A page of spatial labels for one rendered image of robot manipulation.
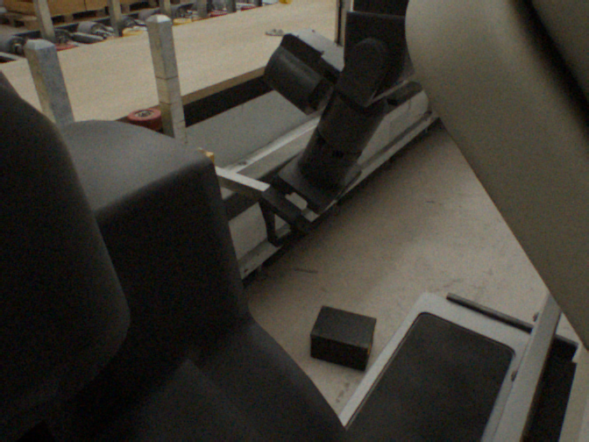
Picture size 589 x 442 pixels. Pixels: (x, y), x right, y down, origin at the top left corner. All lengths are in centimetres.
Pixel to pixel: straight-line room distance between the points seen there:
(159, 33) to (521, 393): 90
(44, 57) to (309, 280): 145
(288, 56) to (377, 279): 166
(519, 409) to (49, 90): 81
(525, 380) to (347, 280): 178
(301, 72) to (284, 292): 156
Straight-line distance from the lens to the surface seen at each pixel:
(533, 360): 32
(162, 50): 104
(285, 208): 51
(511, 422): 29
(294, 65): 49
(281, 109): 178
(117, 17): 233
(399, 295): 202
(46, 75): 90
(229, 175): 109
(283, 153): 147
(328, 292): 199
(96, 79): 159
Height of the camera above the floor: 132
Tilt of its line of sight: 33 degrees down
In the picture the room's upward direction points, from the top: straight up
